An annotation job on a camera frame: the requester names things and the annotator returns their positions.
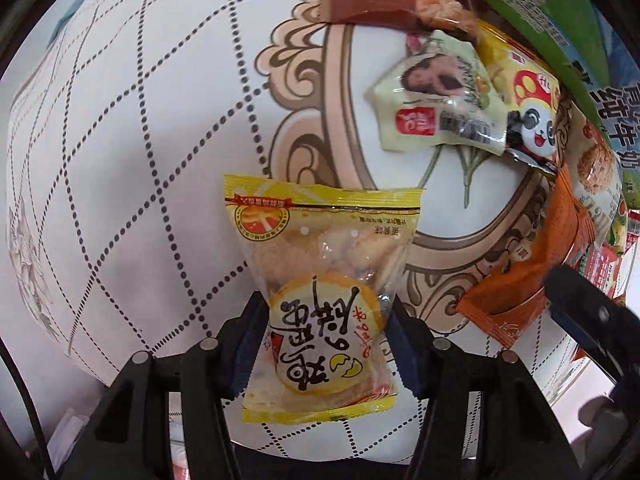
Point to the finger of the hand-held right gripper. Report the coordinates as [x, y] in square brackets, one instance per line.
[585, 310]

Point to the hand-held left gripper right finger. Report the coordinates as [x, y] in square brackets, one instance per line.
[405, 355]

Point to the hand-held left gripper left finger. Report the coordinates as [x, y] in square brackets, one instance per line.
[247, 355]

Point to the orange snack packet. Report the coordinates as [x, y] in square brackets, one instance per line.
[540, 260]

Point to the yellow egg cake packet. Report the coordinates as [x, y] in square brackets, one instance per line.
[320, 260]

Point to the pale green snack packet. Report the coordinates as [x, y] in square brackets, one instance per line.
[435, 80]

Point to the red green snack packet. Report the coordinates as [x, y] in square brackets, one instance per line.
[607, 270]

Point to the white oat cookie packet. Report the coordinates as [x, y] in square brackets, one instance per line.
[595, 175]

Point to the yellow mushroom print snack packet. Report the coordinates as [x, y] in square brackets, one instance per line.
[530, 90]

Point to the green milk carton box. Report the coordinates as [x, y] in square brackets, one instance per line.
[530, 5]

